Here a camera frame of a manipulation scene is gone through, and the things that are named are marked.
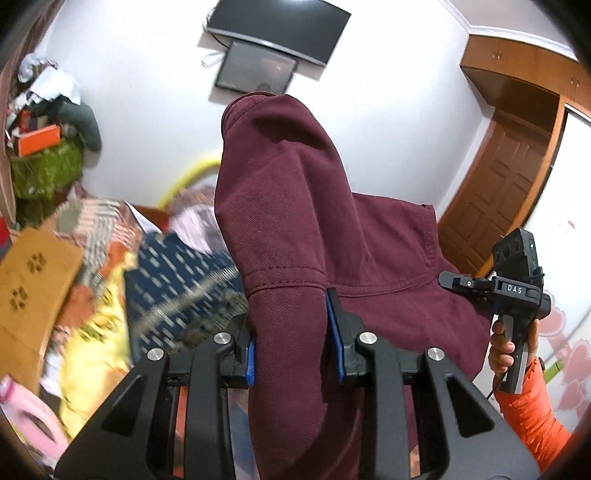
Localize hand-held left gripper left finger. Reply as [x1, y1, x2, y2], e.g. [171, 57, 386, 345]
[54, 314, 257, 480]

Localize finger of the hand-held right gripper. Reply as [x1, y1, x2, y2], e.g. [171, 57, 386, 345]
[438, 271, 498, 297]

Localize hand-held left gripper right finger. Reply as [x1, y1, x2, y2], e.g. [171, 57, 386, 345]
[325, 288, 541, 480]

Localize maroon shirt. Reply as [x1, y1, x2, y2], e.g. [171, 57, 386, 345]
[215, 91, 492, 480]

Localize person's right hand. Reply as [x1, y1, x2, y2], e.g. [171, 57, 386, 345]
[488, 318, 540, 376]

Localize wooden door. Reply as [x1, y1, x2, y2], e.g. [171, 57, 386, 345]
[438, 117, 556, 278]

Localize navy dashed patterned cloth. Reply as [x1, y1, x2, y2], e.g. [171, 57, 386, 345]
[124, 231, 250, 367]

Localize yellow cloth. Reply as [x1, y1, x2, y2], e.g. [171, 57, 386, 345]
[59, 277, 136, 440]

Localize yellow hoop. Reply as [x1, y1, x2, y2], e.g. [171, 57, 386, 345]
[158, 150, 223, 209]

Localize printed blanket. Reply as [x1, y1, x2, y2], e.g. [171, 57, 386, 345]
[48, 185, 247, 333]

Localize wooden overhead cabinet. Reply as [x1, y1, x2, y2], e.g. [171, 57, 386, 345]
[459, 34, 581, 108]

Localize pink plastic container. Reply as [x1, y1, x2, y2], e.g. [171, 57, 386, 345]
[0, 375, 71, 464]

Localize grey cloth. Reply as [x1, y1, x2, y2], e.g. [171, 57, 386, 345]
[59, 99, 102, 151]

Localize orange box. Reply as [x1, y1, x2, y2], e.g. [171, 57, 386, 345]
[17, 124, 62, 158]

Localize white cloth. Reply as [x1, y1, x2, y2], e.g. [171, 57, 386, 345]
[18, 53, 82, 105]

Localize dark framed wall picture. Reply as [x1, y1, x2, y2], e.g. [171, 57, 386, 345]
[215, 39, 298, 95]

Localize black wall television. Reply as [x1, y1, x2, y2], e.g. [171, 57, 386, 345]
[206, 0, 352, 68]

